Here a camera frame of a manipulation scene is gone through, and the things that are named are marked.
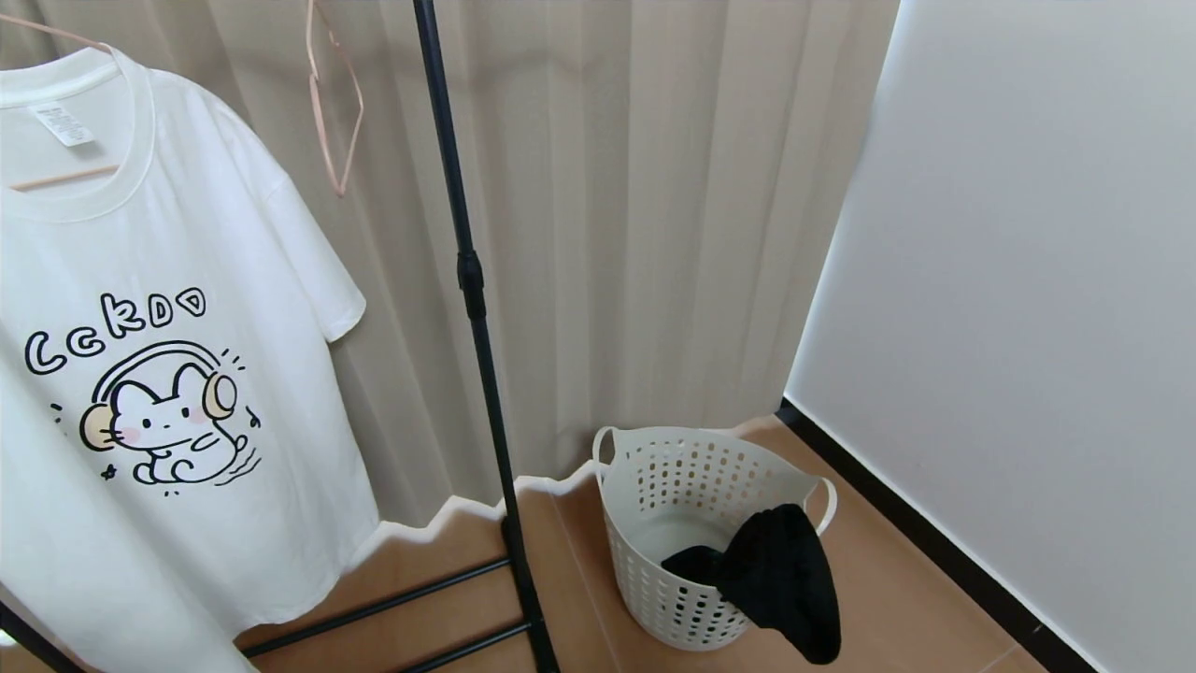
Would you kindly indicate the black garment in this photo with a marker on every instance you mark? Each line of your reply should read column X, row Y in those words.
column 775, row 579

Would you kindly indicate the black clothes rack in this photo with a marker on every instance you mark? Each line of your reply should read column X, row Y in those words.
column 472, row 280

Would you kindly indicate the white laundry basket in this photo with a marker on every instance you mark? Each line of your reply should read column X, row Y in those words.
column 673, row 477

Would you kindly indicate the pink clothes hanger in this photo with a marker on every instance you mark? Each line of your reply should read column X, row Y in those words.
column 314, row 112
column 56, row 178

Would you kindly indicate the beige curtain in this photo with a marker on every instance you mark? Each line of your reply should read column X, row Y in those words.
column 607, row 187

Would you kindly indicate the white printed shirt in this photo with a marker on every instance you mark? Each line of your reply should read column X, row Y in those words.
column 187, row 234

